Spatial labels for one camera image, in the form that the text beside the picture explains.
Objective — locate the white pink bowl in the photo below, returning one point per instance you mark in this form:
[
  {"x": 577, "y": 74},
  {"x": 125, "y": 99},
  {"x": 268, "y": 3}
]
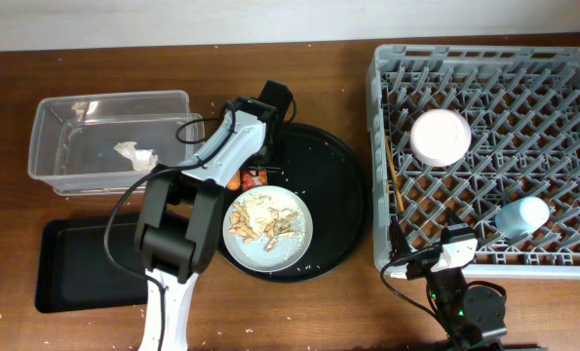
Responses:
[{"x": 440, "y": 137}]

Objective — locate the wooden chopstick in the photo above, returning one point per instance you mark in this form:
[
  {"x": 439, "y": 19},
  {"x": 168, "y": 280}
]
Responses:
[{"x": 397, "y": 191}]

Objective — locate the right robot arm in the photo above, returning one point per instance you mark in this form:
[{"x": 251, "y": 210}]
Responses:
[{"x": 471, "y": 313}]

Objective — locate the grey dishwasher rack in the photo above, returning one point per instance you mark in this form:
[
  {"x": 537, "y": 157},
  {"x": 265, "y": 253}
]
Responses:
[{"x": 523, "y": 107}]

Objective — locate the black rectangular tray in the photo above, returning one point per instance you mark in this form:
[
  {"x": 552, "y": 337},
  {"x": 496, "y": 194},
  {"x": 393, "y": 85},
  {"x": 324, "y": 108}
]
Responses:
[{"x": 75, "y": 273}]

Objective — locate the red snack wrapper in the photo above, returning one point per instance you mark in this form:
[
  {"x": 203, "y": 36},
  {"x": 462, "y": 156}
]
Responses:
[{"x": 253, "y": 179}]

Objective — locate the round black tray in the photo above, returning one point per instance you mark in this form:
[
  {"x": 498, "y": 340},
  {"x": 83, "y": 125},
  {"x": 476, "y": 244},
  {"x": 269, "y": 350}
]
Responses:
[{"x": 327, "y": 175}]

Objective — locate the grey plate with food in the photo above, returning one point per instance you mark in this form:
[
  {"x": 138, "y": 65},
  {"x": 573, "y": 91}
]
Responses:
[{"x": 267, "y": 229}]

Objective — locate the light blue cup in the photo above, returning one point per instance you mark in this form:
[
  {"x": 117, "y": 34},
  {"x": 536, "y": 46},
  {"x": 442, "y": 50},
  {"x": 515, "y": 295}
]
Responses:
[{"x": 522, "y": 217}]

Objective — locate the orange carrot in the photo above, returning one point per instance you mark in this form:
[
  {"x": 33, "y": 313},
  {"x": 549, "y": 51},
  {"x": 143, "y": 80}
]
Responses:
[{"x": 235, "y": 182}]

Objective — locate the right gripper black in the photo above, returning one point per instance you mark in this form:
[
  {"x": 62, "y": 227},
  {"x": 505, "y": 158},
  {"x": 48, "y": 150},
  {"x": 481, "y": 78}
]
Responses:
[{"x": 421, "y": 263}]

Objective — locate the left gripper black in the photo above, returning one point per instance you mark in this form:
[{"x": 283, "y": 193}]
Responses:
[{"x": 276, "y": 164}]

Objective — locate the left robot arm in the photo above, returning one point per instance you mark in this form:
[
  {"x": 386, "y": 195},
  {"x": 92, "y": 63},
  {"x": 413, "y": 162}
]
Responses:
[{"x": 178, "y": 227}]

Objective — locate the clear plastic bin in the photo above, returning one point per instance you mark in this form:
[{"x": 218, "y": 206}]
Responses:
[{"x": 73, "y": 138}]

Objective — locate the white tissue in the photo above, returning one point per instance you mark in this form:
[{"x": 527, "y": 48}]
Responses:
[{"x": 141, "y": 159}]

